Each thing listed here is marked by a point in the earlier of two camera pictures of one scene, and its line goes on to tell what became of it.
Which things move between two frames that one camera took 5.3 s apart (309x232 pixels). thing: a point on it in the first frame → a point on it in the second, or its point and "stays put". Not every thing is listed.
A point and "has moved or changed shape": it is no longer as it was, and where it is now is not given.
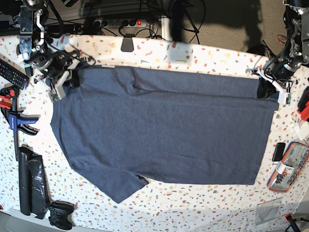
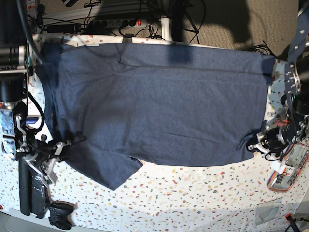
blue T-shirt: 170,125 has moved or changed shape
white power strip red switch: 119,23 stays put
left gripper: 57,77 → 44,159
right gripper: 283,87 → 273,141
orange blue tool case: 288,170 stays put
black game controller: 60,214 stays put
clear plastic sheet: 268,211 stays put
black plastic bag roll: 34,196 stays put
